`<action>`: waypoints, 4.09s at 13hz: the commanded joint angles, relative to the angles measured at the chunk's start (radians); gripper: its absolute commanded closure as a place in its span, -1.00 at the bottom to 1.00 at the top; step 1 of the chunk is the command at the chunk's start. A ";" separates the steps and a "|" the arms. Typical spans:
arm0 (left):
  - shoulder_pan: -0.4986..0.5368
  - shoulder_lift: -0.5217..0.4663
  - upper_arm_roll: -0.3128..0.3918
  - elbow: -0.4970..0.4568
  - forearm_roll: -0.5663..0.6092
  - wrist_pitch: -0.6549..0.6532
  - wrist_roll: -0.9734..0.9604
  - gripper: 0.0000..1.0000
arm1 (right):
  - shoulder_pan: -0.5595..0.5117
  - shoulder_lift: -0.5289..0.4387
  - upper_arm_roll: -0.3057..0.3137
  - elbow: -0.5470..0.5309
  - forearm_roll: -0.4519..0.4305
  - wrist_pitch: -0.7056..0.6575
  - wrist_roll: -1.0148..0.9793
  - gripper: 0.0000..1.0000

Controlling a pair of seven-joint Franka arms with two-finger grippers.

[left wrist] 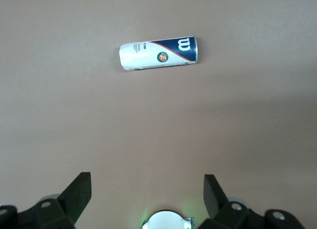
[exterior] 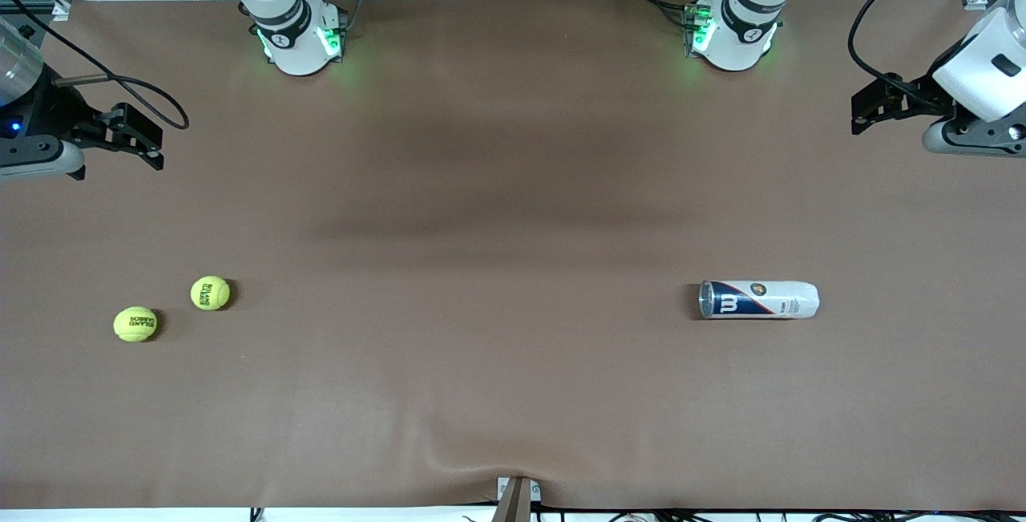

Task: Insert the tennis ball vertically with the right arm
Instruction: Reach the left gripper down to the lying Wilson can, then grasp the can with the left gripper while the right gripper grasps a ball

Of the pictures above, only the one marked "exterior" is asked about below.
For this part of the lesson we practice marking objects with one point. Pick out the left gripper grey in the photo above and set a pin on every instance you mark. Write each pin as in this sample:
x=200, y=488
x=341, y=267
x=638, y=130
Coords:
x=919, y=98

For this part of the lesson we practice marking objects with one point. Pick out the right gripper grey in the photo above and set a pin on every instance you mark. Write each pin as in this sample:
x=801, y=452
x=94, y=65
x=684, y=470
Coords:
x=50, y=115

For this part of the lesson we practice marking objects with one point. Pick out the yellow printed tennis ball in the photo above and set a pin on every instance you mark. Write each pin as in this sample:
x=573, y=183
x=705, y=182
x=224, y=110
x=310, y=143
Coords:
x=210, y=293
x=135, y=324

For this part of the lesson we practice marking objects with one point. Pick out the blue white tennis ball can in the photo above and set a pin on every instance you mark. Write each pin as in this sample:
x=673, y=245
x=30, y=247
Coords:
x=761, y=301

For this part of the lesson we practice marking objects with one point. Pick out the brown table mat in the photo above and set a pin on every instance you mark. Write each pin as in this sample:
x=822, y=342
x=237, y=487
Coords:
x=513, y=345

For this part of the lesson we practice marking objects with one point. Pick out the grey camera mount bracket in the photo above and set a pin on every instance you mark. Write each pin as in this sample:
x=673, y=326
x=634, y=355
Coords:
x=517, y=502

